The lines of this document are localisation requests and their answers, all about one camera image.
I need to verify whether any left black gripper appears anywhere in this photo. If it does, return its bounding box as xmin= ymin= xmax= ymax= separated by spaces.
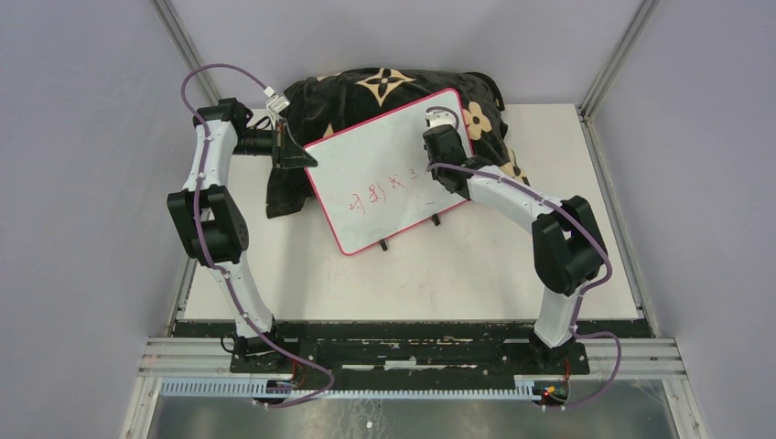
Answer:
xmin=233 ymin=120 xmax=318 ymax=170

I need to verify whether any black floral plush pillow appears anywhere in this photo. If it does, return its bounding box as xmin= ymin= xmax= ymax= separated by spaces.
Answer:
xmin=285 ymin=68 xmax=528 ymax=183

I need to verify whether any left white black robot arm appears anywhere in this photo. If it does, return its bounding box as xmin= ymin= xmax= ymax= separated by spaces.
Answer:
xmin=167 ymin=98 xmax=318 ymax=372

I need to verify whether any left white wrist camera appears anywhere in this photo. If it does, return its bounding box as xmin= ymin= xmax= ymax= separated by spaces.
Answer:
xmin=265 ymin=93 xmax=290 ymax=117

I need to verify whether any purple cable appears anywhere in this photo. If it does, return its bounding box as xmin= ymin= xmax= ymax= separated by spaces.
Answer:
xmin=180 ymin=62 xmax=336 ymax=410
xmin=424 ymin=105 xmax=623 ymax=410

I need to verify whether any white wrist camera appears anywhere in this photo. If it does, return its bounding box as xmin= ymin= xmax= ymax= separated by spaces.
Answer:
xmin=265 ymin=93 xmax=290 ymax=117
xmin=425 ymin=106 xmax=460 ymax=130

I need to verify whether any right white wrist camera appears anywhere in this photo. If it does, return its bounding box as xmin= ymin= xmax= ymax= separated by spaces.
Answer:
xmin=425 ymin=106 xmax=460 ymax=130

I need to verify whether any grey slotted cable duct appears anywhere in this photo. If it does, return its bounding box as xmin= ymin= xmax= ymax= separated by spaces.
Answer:
xmin=159 ymin=377 xmax=540 ymax=402

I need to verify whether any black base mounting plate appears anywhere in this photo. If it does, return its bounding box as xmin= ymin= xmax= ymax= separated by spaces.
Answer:
xmin=172 ymin=321 xmax=590 ymax=391

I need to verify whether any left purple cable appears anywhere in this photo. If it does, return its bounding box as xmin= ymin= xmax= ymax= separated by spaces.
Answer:
xmin=180 ymin=62 xmax=336 ymax=410

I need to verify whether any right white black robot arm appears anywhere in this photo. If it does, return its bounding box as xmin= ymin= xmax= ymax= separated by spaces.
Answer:
xmin=423 ymin=124 xmax=612 ymax=373

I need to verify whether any pink framed whiteboard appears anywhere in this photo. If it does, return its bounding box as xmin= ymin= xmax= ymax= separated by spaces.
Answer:
xmin=305 ymin=88 xmax=473 ymax=255

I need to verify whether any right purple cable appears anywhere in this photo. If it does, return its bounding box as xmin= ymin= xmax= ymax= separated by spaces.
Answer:
xmin=424 ymin=105 xmax=623 ymax=410

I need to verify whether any aluminium frame rail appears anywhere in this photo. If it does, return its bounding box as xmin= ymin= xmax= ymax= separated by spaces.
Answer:
xmin=135 ymin=336 xmax=689 ymax=380

